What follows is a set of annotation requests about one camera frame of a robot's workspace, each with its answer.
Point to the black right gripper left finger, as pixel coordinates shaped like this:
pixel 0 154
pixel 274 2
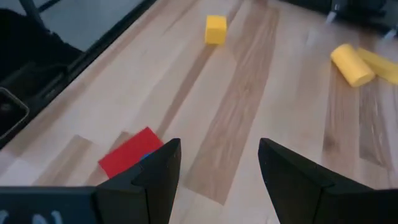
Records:
pixel 140 193

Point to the yellow cube block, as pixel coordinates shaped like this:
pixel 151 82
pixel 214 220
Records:
pixel 215 29

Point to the black bulky object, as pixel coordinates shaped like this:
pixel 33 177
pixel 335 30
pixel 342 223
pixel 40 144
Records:
pixel 28 46

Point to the dark rounded-corner device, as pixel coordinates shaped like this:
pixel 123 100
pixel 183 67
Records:
pixel 11 113

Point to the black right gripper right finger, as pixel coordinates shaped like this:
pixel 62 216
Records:
pixel 304 199

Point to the yellow cylinder block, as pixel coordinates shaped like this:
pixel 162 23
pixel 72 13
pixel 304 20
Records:
pixel 353 65

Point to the blue half-cylinder block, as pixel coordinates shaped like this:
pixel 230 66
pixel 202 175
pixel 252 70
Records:
pixel 145 155

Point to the black aluminium table frame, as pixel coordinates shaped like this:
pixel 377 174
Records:
pixel 115 29

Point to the red rectangular block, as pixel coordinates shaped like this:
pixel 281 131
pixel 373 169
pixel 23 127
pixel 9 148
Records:
pixel 130 154

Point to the yellow long block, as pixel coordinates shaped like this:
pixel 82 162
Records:
pixel 381 63

